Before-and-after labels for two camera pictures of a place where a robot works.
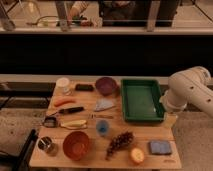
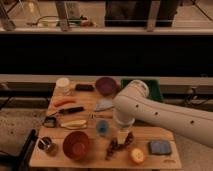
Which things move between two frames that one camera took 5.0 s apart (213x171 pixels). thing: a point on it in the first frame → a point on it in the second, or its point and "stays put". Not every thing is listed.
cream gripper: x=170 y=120 → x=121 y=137
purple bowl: x=106 y=86 stays put
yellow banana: x=75 y=124 stays put
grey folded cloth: x=103 y=104 stays put
